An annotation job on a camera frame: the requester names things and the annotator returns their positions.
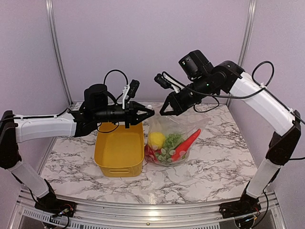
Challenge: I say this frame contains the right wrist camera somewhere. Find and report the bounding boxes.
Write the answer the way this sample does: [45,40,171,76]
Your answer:
[154,73,181,93]

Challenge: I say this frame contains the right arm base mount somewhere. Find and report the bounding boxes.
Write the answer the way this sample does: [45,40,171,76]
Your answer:
[219,189,261,219]

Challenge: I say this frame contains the aluminium table front rail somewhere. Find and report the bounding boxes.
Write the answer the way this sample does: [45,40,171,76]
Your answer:
[8,189,286,229]

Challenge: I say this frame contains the right aluminium frame post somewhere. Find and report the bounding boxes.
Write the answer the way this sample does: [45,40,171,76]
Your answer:
[226,0,258,107]

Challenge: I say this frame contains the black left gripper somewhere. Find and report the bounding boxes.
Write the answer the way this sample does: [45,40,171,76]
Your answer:
[93,99,154,128]

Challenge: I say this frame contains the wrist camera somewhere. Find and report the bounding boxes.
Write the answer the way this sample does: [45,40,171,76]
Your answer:
[154,73,181,93]
[122,79,140,110]

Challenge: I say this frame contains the aluminium frame post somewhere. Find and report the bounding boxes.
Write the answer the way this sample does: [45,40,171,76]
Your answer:
[45,0,73,106]
[226,0,258,107]

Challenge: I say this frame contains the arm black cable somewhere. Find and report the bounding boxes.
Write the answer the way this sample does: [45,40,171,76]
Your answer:
[97,69,131,133]
[193,61,275,113]

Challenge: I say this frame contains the left aluminium frame post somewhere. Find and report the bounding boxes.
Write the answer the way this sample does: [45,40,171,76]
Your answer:
[45,0,73,106]

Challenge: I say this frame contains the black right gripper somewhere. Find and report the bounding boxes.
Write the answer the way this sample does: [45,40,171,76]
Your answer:
[160,73,218,115]

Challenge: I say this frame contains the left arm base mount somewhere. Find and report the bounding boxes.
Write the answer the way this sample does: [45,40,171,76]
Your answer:
[35,191,76,218]

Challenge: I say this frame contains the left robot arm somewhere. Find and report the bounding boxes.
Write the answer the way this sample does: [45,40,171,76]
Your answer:
[0,101,155,212]

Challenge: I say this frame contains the clear zip top bag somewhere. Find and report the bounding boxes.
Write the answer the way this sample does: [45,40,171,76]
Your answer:
[144,104,210,167]

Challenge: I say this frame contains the yellow plastic basket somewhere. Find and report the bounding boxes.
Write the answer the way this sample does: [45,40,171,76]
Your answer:
[94,123,144,177]

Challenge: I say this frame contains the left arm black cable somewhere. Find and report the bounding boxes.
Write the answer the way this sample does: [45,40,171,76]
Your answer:
[97,69,131,133]

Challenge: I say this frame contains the orange toy carrot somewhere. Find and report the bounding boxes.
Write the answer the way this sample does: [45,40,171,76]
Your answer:
[171,129,201,162]

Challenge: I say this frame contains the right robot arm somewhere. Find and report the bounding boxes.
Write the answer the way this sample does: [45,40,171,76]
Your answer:
[154,58,302,214]

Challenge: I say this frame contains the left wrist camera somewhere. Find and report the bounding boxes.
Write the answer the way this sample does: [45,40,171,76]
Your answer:
[122,79,140,110]

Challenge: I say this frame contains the yellow toy lemon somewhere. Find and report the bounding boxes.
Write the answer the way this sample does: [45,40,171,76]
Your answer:
[148,132,166,150]

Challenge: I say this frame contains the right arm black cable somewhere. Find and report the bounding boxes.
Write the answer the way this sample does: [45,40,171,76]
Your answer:
[193,61,275,113]

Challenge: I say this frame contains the green toy grapes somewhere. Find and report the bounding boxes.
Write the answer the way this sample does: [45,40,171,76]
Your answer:
[155,134,186,165]

